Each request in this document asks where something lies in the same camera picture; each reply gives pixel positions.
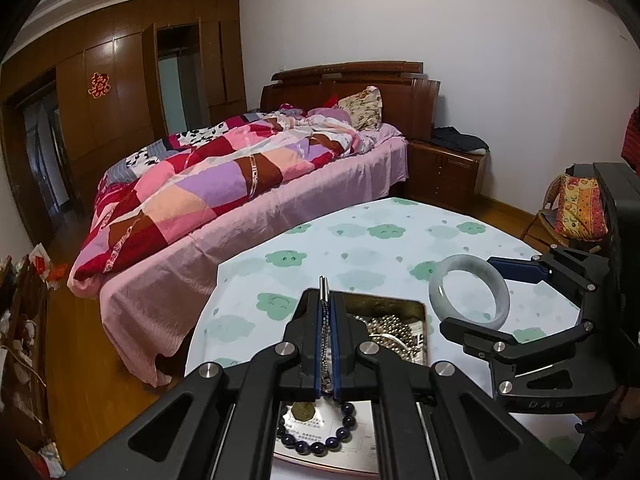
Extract patchwork quilt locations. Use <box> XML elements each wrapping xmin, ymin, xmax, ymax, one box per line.
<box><xmin>67</xmin><ymin>104</ymin><xmax>382</xmax><ymax>297</ymax></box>

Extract wooden nightstand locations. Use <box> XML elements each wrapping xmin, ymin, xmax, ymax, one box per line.
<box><xmin>406</xmin><ymin>139</ymin><xmax>489</xmax><ymax>202</ymax></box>

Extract metal bead chain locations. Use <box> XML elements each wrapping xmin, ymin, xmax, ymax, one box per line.
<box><xmin>352</xmin><ymin>312</ymin><xmax>426</xmax><ymax>357</ymax></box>

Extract floral pillow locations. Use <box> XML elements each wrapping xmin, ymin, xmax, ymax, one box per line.
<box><xmin>337</xmin><ymin>86</ymin><xmax>385</xmax><ymax>131</ymax></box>

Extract red white plastic bag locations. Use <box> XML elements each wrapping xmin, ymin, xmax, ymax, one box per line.
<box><xmin>27</xmin><ymin>242</ymin><xmax>69</xmax><ymax>287</ymax></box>

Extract wicker chair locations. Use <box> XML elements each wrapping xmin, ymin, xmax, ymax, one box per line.
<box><xmin>522</xmin><ymin>175</ymin><xmax>608</xmax><ymax>254</ymax></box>

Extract red hanging garment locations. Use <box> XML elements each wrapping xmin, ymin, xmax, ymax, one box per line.
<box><xmin>622</xmin><ymin>107</ymin><xmax>640</xmax><ymax>162</ymax></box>

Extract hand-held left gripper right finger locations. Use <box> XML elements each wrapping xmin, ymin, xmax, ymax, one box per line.
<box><xmin>331</xmin><ymin>291</ymin><xmax>581</xmax><ymax>480</ymax></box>

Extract red paper wall decoration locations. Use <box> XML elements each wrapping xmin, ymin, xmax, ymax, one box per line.
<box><xmin>87</xmin><ymin>72</ymin><xmax>112</xmax><ymax>99</ymax></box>

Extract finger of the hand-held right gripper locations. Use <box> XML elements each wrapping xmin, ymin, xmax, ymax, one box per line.
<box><xmin>487</xmin><ymin>249</ymin><xmax>612</xmax><ymax>311</ymax></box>
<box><xmin>440</xmin><ymin>310</ymin><xmax>622</xmax><ymax>415</ymax></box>

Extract yellow patterned cushion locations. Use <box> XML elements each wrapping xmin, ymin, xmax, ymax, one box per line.
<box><xmin>555</xmin><ymin>175</ymin><xmax>609</xmax><ymax>240</ymax></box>

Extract wooden bed headboard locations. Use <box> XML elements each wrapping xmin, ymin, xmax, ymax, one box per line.
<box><xmin>260</xmin><ymin>61</ymin><xmax>442</xmax><ymax>142</ymax></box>

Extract printed paper leaflet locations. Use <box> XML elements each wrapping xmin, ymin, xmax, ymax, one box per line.
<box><xmin>274</xmin><ymin>320</ymin><xmax>429</xmax><ymax>472</ymax></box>

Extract white jade bangle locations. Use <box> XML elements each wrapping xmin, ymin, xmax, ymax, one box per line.
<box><xmin>428</xmin><ymin>255</ymin><xmax>511</xmax><ymax>331</ymax></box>

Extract silver wristwatch with stretch band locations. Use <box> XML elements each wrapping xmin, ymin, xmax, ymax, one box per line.
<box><xmin>291</xmin><ymin>274</ymin><xmax>335</xmax><ymax>424</ymax></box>

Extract brown wooden wardrobe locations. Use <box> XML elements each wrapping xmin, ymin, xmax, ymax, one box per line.
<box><xmin>0</xmin><ymin>0</ymin><xmax>249</xmax><ymax>261</ymax></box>

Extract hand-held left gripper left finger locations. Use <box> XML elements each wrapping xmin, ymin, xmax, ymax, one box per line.
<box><xmin>65</xmin><ymin>291</ymin><xmax>323</xmax><ymax>480</ymax></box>

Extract bed with patchwork quilt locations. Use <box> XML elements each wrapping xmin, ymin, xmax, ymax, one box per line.
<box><xmin>97</xmin><ymin>122</ymin><xmax>409</xmax><ymax>389</ymax></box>

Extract dark purple bead bracelet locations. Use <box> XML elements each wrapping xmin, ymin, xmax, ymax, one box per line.
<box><xmin>277</xmin><ymin>400</ymin><xmax>359</xmax><ymax>457</ymax></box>

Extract rectangular metal tin box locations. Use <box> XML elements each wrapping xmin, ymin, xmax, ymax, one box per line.
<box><xmin>272</xmin><ymin>294</ymin><xmax>432</xmax><ymax>477</ymax></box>

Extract dark folded clothes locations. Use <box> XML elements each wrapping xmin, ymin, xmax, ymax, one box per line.
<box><xmin>431</xmin><ymin>126</ymin><xmax>490</xmax><ymax>155</ymax></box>

